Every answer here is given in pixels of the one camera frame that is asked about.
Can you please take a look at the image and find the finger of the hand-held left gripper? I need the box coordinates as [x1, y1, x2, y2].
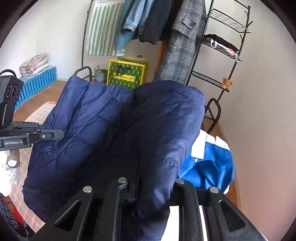
[30, 129, 65, 143]

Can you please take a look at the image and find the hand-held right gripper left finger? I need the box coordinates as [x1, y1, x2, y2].
[30, 167, 140, 241]

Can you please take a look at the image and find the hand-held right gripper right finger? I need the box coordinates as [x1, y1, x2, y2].
[170, 179, 270, 241]

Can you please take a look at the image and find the navy puffer jacket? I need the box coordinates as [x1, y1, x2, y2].
[22, 74, 207, 241]

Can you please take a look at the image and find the black metal clothes rack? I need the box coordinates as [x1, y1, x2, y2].
[74, 0, 252, 135]

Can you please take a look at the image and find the stack of folded clothes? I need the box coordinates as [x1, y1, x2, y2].
[203, 34, 240, 61]

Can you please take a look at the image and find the blue and white jacket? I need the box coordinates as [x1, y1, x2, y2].
[178, 130, 235, 194]

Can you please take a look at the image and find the folded floral quilt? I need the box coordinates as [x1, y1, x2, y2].
[19, 53, 49, 75]

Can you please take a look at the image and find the dark striped cloth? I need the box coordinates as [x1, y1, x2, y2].
[0, 192, 21, 234]

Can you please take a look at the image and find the small potted plant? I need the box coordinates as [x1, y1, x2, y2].
[94, 65, 108, 84]

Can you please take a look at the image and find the yellow green patterned bag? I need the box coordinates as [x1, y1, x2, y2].
[107, 56, 148, 91]

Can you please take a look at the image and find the green striped white cloth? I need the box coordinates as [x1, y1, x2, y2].
[87, 0, 125, 56]

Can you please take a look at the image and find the teal denim garment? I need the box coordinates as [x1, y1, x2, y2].
[114, 0, 137, 51]

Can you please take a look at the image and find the brown teddy bear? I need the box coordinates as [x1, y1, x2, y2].
[220, 77, 233, 91]

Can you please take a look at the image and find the orange garment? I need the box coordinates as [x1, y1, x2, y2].
[158, 42, 168, 67]

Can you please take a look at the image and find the grey plaid coat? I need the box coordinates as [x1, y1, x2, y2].
[153, 0, 207, 85]

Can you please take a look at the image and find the black coat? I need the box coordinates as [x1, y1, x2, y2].
[139, 0, 183, 45]

